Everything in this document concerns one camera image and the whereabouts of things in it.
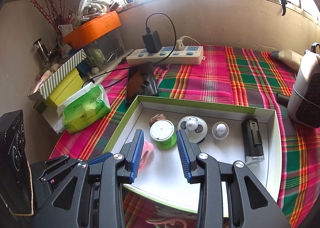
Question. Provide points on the pink folding case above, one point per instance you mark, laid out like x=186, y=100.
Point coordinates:
x=146, y=152

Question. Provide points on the plaid bed sheet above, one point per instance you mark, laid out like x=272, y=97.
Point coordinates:
x=228, y=75

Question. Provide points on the white blue power strip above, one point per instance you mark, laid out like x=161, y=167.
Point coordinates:
x=190, y=55

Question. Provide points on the striped green white box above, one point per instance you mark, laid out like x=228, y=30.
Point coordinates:
x=48, y=86

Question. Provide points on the small white round knob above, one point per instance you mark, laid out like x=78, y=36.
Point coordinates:
x=220, y=130

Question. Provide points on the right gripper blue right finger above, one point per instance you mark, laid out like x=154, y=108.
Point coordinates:
x=188, y=153

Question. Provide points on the white panda round gadget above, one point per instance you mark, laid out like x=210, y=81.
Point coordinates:
x=195, y=128

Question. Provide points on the black bike light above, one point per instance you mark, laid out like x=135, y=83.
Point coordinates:
x=253, y=145

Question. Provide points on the grey portable heater fan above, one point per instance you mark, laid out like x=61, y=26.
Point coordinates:
x=303, y=106

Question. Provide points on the yellow green box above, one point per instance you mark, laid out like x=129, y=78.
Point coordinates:
x=66, y=88

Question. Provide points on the black smartphone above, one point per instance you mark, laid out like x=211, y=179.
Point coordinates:
x=140, y=82

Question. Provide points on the black charger adapter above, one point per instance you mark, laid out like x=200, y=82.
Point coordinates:
x=152, y=42

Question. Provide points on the orange box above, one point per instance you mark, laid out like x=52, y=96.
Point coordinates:
x=92, y=30

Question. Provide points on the glass tank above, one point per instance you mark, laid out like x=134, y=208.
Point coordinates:
x=104, y=50

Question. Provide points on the white plug with cord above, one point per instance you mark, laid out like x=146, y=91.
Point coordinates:
x=179, y=46

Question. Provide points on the red berry branches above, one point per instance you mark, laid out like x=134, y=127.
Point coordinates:
x=53, y=12

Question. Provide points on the green tissue pack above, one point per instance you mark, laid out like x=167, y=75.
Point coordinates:
x=83, y=108

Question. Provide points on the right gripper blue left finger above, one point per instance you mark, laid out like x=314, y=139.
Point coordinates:
x=133, y=153

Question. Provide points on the brown walnut in tray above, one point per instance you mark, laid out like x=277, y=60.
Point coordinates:
x=156, y=118

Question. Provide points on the white plastic bags pile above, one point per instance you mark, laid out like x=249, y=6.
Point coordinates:
x=94, y=8

